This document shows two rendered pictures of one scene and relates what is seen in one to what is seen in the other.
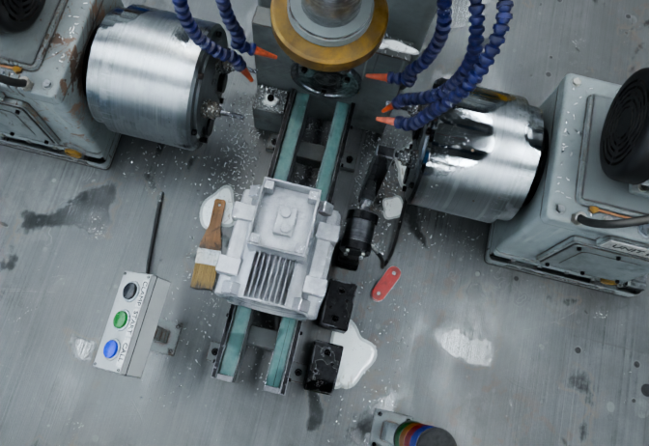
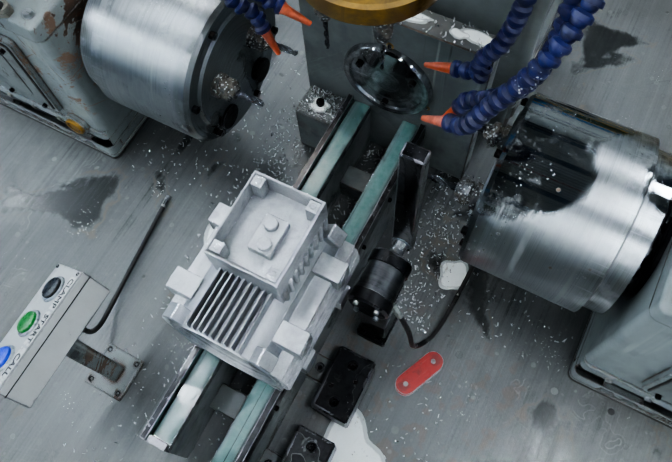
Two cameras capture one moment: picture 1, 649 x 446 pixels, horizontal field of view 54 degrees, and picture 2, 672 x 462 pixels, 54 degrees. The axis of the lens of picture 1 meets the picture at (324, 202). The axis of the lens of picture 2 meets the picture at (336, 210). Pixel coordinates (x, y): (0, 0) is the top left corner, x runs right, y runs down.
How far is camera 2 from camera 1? 0.35 m
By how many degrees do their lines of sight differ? 13
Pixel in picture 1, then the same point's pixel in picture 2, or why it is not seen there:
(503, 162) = (603, 216)
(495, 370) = not seen: outside the picture
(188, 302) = (159, 337)
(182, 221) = (182, 235)
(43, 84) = (23, 12)
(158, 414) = not seen: outside the picture
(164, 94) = (163, 49)
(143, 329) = (50, 342)
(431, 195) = (489, 248)
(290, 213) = (275, 226)
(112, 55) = not seen: outside the picture
